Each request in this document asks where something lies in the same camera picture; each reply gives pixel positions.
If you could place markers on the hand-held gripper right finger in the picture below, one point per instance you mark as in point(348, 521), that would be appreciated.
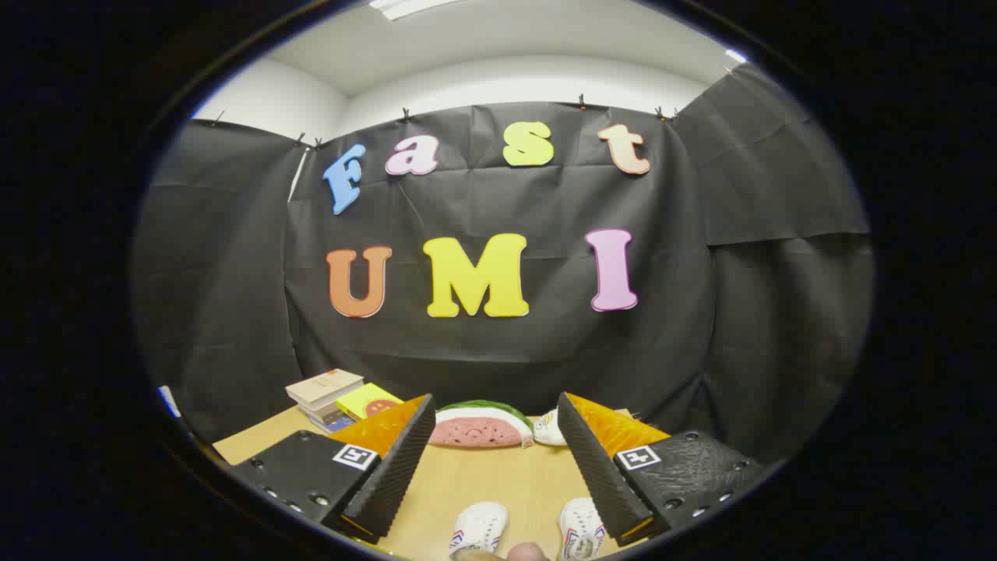
point(596, 475)

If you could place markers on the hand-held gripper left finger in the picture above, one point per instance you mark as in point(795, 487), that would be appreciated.
point(393, 475)

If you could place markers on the white shoe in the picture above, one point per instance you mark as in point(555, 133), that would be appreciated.
point(580, 530)
point(477, 528)

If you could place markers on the white plush toy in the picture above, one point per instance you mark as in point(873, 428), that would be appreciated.
point(549, 428)

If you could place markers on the blue book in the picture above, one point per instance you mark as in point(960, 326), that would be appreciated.
point(336, 423)

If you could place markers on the yellow book with red circle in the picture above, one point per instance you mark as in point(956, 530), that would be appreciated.
point(366, 401)

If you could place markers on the watermelon slice plush toy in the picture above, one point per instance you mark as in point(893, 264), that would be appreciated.
point(479, 428)

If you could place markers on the grey book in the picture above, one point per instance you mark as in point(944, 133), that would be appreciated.
point(318, 409)

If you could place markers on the beige book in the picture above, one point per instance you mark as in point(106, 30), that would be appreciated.
point(323, 384)

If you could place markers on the black backdrop cloth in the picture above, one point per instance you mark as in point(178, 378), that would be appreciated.
point(545, 351)

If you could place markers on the ceiling light panel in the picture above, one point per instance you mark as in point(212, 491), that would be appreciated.
point(409, 6)
point(735, 56)

